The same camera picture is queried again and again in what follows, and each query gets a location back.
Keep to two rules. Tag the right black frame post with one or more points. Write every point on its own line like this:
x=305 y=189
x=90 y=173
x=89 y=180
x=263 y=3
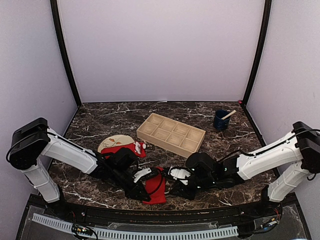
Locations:
x=258 y=52

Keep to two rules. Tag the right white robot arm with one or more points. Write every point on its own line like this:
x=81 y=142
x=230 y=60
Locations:
x=300 y=149

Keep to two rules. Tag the wooden compartment tray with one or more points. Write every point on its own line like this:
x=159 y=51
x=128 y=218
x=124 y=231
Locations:
x=171 y=135

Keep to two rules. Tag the dark blue enamel mug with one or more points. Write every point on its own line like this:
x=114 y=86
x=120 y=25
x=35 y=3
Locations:
x=219 y=123

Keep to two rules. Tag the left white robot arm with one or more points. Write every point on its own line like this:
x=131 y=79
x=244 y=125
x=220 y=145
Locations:
x=37 y=139

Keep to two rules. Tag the white slotted cable duct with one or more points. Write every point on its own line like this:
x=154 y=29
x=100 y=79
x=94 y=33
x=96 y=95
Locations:
x=123 y=231

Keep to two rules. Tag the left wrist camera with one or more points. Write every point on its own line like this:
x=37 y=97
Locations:
x=145 y=174

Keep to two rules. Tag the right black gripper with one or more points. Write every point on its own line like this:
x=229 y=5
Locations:
x=184 y=192

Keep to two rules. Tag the round painted wooden plate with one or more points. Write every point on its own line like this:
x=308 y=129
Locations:
x=115 y=141

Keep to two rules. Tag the red santa sock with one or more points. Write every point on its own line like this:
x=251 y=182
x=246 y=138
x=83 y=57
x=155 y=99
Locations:
x=138 y=148
x=155 y=187

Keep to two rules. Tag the black frame post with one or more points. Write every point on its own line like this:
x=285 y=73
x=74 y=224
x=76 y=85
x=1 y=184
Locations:
x=63 y=52
x=258 y=52

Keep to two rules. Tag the black front table rail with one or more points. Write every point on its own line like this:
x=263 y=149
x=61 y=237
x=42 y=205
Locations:
x=102 y=215

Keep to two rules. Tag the left black frame post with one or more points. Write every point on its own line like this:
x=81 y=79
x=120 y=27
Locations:
x=63 y=52

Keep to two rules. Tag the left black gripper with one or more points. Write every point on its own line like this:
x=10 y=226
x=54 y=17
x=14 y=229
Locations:
x=133 y=193

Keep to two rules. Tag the wooden stick in mug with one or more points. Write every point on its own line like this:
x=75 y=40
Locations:
x=229 y=114

